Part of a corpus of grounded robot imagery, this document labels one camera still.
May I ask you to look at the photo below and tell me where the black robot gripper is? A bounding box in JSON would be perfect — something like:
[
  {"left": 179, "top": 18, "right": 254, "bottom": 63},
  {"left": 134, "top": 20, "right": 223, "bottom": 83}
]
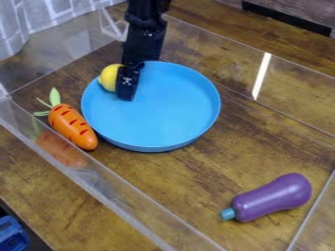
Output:
[{"left": 115, "top": 0, "right": 171, "bottom": 101}]

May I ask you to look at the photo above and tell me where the yellow toy lemon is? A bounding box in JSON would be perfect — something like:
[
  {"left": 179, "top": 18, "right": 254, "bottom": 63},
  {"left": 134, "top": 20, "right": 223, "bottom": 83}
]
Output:
[{"left": 99, "top": 64, "right": 125, "bottom": 92}]

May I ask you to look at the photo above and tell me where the blue round tray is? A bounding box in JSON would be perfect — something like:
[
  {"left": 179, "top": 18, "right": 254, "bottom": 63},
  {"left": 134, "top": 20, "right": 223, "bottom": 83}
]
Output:
[{"left": 82, "top": 62, "right": 222, "bottom": 152}]

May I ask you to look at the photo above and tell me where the orange toy carrot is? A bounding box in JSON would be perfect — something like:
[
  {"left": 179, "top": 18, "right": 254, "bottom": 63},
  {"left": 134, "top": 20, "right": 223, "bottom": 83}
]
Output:
[{"left": 34, "top": 87, "right": 99, "bottom": 150}]

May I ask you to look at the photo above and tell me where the purple toy eggplant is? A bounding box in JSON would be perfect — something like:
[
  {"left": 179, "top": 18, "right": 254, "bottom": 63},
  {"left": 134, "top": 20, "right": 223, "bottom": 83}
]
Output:
[{"left": 221, "top": 173, "right": 312, "bottom": 223}]

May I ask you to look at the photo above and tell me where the blue plastic crate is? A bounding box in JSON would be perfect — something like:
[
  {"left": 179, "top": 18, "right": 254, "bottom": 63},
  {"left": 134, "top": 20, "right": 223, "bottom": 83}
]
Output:
[{"left": 0, "top": 216, "right": 31, "bottom": 251}]

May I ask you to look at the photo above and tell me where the clear acrylic corner bracket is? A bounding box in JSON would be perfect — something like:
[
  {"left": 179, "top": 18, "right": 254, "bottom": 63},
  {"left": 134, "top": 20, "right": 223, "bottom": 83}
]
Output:
[{"left": 99, "top": 6, "right": 129, "bottom": 41}]

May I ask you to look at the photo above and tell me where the clear acrylic barrier wall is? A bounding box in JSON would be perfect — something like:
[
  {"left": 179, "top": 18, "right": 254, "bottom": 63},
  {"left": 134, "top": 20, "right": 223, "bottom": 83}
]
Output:
[{"left": 0, "top": 0, "right": 335, "bottom": 251}]

